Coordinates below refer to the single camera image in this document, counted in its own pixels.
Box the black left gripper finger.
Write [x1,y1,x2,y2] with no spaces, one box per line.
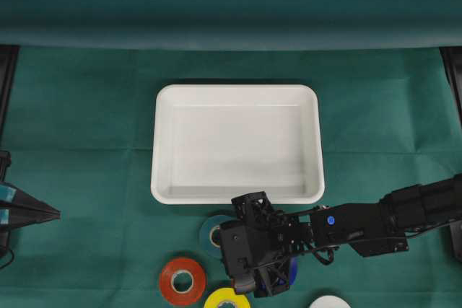
[1,208,61,231]
[1,183,61,214]

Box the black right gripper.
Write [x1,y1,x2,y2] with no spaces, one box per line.
[231,191,300,298]

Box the blue tape roll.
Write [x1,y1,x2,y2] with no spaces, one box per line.
[289,258,298,286]

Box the green tape roll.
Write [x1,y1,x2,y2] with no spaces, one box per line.
[199,214,232,260]

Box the yellow tape roll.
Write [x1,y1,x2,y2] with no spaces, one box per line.
[204,287,251,308]

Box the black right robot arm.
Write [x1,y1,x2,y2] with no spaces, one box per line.
[219,175,461,298]

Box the white tape roll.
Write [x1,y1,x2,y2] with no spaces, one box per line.
[309,295,351,308]

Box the red tape roll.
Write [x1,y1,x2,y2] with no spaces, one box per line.
[158,257,207,307]

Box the white plastic tray case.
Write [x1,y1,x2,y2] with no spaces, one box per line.
[150,84,325,205]

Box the green table cloth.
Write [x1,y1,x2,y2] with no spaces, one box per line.
[1,48,461,307]

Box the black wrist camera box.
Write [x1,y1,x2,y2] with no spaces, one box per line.
[219,220,271,279]

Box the black aluminium frame rail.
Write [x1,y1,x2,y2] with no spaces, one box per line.
[440,46,461,262]

